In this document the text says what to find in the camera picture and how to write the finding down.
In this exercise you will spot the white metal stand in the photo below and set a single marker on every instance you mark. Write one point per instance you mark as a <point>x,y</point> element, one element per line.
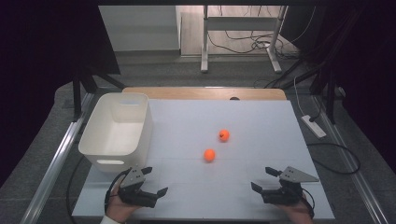
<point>204,46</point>

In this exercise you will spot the white plastic bin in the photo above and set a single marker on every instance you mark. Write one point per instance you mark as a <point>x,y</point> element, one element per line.
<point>118,137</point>

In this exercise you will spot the white board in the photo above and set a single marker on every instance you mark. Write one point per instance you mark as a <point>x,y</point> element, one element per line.
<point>218,186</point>

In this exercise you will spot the orange ball with black mark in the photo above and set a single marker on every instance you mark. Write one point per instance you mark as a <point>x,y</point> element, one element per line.
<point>224,135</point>

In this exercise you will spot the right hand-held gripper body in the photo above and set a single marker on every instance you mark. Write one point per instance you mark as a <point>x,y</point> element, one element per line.
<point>288,189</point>

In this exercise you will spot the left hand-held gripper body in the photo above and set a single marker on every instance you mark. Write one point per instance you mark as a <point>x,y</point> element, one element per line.
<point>134,186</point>

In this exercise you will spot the plain orange ball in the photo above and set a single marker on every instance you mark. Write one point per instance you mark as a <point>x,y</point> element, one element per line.
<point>209,155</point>

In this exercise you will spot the white power strip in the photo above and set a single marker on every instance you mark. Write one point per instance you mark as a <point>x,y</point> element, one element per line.
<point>313,126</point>

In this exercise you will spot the person's right hand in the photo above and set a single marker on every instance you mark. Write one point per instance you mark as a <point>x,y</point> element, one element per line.
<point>295,211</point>

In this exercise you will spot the black tripod stand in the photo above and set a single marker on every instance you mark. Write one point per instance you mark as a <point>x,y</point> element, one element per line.
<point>330,93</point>
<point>77,93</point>

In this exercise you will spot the white cabinet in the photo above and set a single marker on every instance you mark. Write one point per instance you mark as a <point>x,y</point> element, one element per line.
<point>140,28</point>

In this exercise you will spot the person's left hand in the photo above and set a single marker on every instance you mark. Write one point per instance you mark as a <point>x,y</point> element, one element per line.
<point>120,210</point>

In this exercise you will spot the wooden table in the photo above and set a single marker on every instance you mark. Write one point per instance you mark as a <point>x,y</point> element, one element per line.
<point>202,93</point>

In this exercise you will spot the aluminium rail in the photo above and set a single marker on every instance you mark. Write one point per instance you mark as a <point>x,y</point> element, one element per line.
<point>56,161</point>
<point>358,177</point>

